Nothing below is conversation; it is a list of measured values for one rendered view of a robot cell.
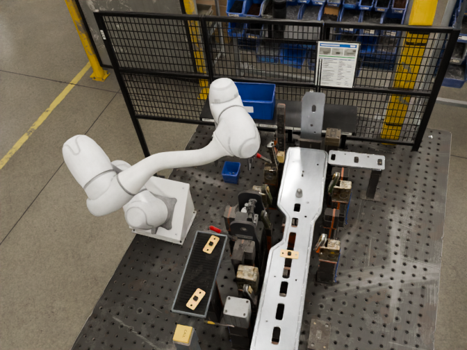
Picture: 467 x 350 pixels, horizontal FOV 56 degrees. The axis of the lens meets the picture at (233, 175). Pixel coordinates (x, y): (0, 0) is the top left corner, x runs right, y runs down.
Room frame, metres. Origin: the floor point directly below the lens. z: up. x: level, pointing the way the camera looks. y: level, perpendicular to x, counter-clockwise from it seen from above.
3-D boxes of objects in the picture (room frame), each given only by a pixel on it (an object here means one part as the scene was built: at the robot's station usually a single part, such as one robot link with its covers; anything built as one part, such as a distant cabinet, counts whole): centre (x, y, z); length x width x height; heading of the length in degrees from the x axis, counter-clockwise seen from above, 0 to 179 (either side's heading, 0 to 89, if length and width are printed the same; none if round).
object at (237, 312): (0.72, 0.06, 0.90); 0.13 x 0.10 x 0.41; 71
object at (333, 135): (1.64, -0.57, 0.88); 0.08 x 0.08 x 0.36; 71
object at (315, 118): (1.66, -0.45, 1.17); 0.12 x 0.01 x 0.34; 71
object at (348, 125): (1.89, -0.30, 1.02); 0.90 x 0.22 x 0.03; 71
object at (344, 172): (1.43, -0.56, 0.84); 0.11 x 0.10 x 0.28; 71
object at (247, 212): (1.14, -0.04, 0.94); 0.18 x 0.13 x 0.49; 161
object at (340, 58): (1.91, -0.63, 1.30); 0.23 x 0.02 x 0.31; 71
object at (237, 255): (0.96, 0.03, 0.90); 0.05 x 0.05 x 0.40; 71
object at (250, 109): (1.95, -0.14, 1.10); 0.30 x 0.17 x 0.13; 74
